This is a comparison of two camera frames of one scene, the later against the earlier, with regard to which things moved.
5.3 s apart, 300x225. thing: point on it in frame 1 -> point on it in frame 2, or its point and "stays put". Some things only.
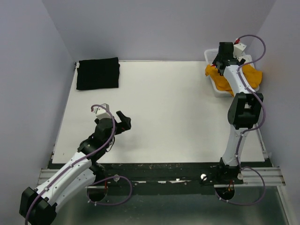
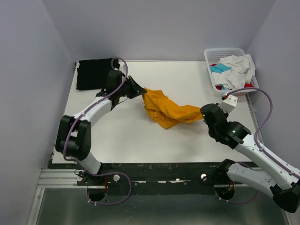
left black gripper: [123, 125] -> [136, 90]
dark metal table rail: [213, 175] stays put
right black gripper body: [215, 61] -> [211, 132]
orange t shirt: [254, 76] -> [167, 112]
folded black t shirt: [98, 74] stays put
